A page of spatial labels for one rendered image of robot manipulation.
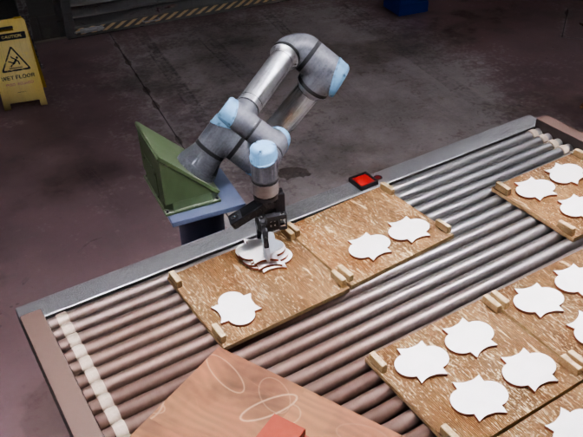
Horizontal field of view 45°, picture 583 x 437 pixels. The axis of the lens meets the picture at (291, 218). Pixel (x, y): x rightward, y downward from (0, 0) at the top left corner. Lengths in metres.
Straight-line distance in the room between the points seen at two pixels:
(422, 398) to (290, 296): 0.49
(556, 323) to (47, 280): 2.54
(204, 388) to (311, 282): 0.55
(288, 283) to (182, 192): 0.60
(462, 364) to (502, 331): 0.17
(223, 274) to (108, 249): 1.82
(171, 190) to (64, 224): 1.75
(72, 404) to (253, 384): 0.45
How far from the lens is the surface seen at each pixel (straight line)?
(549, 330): 2.01
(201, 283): 2.09
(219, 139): 2.45
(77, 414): 1.80
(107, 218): 4.10
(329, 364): 1.86
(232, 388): 1.66
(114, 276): 2.21
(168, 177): 2.42
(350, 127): 4.80
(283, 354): 1.89
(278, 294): 2.03
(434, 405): 1.77
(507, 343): 1.94
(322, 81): 2.28
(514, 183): 2.56
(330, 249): 2.18
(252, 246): 2.14
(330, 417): 1.59
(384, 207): 2.37
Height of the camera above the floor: 2.29
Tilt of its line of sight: 36 degrees down
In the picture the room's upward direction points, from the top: 2 degrees counter-clockwise
